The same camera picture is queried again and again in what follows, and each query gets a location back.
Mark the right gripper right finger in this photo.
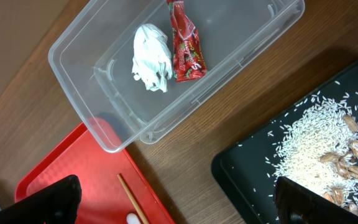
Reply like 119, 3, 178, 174
273, 177, 358, 224

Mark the red plastic tray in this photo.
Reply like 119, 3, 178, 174
15, 123, 173, 223

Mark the wooden chopstick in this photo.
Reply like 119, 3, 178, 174
117, 174, 149, 224

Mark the white tissue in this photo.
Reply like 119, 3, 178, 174
132, 24, 173, 93

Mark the pile of rice and nuts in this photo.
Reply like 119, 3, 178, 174
265, 80, 358, 216

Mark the black plastic tray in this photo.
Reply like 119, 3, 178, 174
211, 61, 358, 224

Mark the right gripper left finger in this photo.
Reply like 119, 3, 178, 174
0, 175, 82, 224

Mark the red snack wrapper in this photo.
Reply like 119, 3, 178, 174
167, 0, 207, 83

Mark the white plastic fork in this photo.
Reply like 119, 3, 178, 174
126, 213, 142, 224

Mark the clear plastic bin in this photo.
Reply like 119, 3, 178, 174
48, 0, 305, 153

